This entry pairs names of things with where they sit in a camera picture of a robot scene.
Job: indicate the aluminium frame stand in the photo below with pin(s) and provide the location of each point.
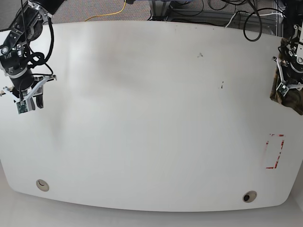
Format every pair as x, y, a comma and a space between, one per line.
163, 10

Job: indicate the table cable grommet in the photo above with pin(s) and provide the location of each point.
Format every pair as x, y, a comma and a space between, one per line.
42, 185
249, 196

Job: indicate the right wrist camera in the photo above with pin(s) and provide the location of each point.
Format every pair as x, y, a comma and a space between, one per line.
24, 106

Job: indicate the camouflage t-shirt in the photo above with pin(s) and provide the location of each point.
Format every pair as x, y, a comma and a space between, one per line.
286, 94

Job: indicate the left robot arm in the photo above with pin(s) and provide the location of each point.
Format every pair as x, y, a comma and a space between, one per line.
293, 27

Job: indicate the right table cable grommet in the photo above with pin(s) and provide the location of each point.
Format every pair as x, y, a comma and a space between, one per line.
249, 196

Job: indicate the left table cable grommet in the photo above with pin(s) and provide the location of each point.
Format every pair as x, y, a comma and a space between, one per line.
42, 185

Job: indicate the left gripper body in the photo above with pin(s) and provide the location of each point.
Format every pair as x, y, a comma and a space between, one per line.
281, 64

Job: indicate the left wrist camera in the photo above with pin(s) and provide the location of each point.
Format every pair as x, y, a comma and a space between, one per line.
282, 89

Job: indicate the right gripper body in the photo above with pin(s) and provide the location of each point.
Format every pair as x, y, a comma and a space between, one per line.
34, 90

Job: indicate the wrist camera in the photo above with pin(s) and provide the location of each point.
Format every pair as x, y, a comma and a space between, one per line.
24, 106
282, 89

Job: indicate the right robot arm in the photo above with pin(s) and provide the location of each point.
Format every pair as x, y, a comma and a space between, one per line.
17, 59

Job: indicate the red tape rectangle marking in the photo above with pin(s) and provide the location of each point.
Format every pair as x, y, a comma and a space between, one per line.
273, 150

